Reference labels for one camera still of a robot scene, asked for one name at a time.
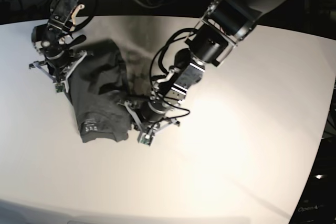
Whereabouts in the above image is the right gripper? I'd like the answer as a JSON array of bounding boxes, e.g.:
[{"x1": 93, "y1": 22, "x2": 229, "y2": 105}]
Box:
[{"x1": 29, "y1": 50, "x2": 88, "y2": 89}]

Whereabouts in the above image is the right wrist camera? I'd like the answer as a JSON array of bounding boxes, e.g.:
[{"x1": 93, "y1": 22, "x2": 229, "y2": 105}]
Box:
[{"x1": 55, "y1": 82, "x2": 65, "y2": 93}]

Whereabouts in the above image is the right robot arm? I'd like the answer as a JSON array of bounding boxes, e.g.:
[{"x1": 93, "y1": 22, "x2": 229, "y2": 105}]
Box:
[{"x1": 29, "y1": 0, "x2": 94, "y2": 92}]

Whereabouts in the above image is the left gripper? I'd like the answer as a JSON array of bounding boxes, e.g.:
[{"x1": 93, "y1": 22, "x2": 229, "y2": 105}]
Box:
[{"x1": 118, "y1": 99, "x2": 180, "y2": 137}]

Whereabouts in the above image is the dark grey T-shirt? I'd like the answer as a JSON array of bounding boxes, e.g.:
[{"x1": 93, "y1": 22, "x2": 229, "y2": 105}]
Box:
[{"x1": 66, "y1": 40, "x2": 131, "y2": 143}]

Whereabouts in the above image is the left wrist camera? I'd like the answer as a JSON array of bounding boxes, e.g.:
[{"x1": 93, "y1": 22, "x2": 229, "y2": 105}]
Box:
[{"x1": 137, "y1": 133, "x2": 154, "y2": 146}]

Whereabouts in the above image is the black OpenArm case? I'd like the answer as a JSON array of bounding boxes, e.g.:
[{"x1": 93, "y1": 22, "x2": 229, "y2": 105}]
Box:
[{"x1": 289, "y1": 169, "x2": 335, "y2": 223}]

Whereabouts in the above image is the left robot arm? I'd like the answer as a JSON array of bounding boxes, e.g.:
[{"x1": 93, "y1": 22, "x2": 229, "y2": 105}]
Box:
[{"x1": 124, "y1": 0, "x2": 286, "y2": 145}]

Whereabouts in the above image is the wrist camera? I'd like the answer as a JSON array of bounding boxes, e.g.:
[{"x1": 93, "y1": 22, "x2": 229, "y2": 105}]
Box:
[
  {"x1": 137, "y1": 133, "x2": 154, "y2": 146},
  {"x1": 55, "y1": 82, "x2": 65, "y2": 93}
]

